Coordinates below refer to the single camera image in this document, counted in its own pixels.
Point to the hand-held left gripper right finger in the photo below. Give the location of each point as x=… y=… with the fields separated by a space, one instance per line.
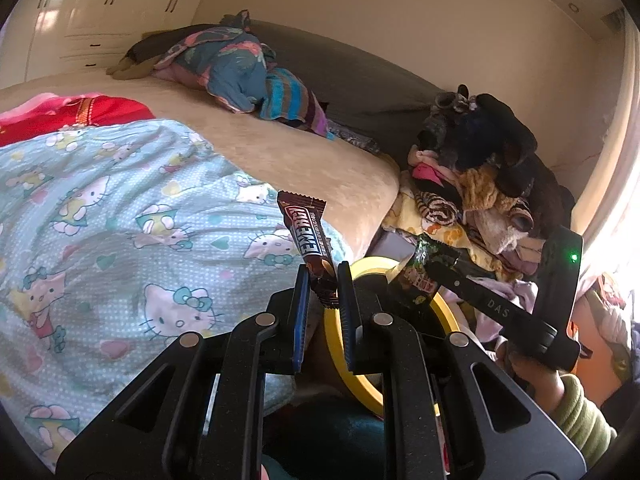
x=346 y=320

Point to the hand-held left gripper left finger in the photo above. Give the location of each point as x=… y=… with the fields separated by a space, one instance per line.
x=299 y=320

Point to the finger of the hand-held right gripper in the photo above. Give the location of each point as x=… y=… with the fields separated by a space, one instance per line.
x=495 y=307

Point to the yellow-rimmed black trash bin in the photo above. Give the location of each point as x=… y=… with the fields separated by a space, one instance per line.
x=370 y=265

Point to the dark green snack packet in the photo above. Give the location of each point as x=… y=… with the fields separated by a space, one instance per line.
x=415 y=280

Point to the brown chocolate bar wrapper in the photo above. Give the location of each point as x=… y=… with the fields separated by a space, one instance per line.
x=307 y=235

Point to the person's right hand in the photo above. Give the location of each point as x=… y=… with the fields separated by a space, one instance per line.
x=537 y=380

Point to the grey flat box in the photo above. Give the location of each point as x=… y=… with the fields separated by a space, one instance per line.
x=395 y=247

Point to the person's leg in dark pants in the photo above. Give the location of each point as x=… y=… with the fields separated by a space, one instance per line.
x=330 y=440

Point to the pile of clothes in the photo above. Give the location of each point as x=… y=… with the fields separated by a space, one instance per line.
x=495 y=175

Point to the white window curtain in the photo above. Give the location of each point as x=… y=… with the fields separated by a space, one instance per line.
x=610 y=160

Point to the bed with beige sheet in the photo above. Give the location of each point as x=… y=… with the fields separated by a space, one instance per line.
x=300 y=160

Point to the dark patterned fabric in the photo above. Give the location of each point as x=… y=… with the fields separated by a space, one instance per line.
x=352 y=140

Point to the light blue cartoon blanket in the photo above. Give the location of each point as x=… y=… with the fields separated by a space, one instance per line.
x=125 y=235

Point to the striped towel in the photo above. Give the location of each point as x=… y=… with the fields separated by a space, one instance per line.
x=290 y=97

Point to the grey headboard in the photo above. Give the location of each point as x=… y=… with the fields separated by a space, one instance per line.
x=365 y=80

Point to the red blanket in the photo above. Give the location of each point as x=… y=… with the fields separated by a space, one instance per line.
x=100 y=110

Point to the cream wardrobe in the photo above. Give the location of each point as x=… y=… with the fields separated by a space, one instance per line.
x=100 y=5

